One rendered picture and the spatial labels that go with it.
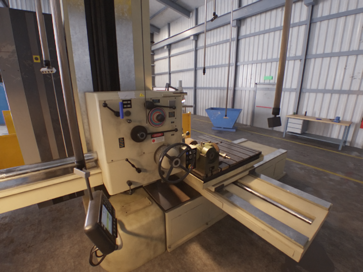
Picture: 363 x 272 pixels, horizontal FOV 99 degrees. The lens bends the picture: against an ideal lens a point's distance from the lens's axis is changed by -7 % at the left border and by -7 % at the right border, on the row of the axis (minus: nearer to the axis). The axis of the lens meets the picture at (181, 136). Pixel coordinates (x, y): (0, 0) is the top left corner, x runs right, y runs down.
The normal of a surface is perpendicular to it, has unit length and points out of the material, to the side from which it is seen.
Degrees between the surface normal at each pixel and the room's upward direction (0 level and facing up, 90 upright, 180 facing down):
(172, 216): 90
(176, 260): 0
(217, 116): 90
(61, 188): 90
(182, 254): 0
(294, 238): 0
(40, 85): 90
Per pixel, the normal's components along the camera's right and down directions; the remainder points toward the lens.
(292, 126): -0.81, 0.17
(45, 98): 0.59, 0.22
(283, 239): 0.00, -0.96
